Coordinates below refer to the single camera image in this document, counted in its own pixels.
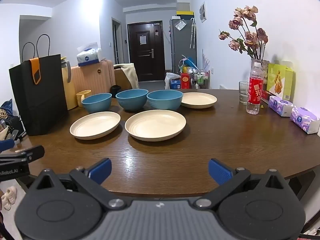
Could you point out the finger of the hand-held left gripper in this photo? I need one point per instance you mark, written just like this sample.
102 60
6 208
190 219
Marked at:
30 152
6 145

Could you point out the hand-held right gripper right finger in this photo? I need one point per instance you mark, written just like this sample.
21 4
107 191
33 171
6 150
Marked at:
219 171

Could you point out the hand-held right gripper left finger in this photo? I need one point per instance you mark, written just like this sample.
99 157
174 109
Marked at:
101 170

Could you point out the cream plate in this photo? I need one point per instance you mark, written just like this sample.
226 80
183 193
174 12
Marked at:
95 125
155 125
198 100

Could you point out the blue bowl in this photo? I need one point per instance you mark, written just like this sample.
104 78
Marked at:
163 100
131 100
96 102

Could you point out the white shoe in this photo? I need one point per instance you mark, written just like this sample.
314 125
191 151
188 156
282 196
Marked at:
6 202
12 193

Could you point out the dark blue bag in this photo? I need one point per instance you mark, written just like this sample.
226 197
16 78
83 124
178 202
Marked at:
6 105

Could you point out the black paper bag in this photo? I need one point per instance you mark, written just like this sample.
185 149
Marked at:
40 95

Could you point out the yellow thermos jug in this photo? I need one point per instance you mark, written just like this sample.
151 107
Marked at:
68 90

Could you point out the yellow mug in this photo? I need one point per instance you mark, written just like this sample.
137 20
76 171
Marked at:
82 97

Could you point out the black cylindrical cup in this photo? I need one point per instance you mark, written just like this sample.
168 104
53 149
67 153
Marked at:
115 90

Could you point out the clear drinking glass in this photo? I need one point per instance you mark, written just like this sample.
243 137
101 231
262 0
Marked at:
243 92

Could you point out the white flat board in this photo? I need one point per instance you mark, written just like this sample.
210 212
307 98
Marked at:
223 87

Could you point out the red label water bottle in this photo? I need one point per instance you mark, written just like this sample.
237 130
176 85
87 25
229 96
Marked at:
255 92

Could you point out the purple tissue pack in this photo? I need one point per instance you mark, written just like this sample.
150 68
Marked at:
280 106
303 120

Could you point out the red flat box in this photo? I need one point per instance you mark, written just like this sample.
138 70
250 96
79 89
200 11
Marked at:
268 95

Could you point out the pink suitcase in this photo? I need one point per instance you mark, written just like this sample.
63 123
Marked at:
92 77

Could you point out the red gift box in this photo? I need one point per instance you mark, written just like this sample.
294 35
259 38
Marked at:
185 81

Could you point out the beige cloth on chair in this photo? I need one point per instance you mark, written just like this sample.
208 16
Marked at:
127 76

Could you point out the blue carton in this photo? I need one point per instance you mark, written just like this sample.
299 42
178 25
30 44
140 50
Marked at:
175 83

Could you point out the white plastic bag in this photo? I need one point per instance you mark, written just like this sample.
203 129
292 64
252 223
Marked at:
171 76

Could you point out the green paper bag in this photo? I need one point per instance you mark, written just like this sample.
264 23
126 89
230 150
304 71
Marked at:
278 82

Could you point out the purple fairy wings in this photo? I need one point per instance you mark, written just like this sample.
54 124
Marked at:
205 61

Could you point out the white blue tissue pack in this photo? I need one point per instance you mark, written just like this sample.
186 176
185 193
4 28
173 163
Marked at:
88 56

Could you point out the blue shopping bag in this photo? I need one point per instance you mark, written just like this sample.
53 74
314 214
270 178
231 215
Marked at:
188 62

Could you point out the dark brown door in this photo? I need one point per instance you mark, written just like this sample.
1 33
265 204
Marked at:
146 52

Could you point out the grey refrigerator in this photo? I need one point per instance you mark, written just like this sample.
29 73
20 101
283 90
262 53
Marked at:
182 47

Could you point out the folded white umbrella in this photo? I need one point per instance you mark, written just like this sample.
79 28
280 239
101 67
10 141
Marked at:
193 33

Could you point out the clear plastic pouch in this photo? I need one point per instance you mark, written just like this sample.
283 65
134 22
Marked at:
180 25

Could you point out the yellow black box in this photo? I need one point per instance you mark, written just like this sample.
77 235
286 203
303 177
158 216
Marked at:
185 13

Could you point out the wall picture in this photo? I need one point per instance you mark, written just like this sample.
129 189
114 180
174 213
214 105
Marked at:
203 12

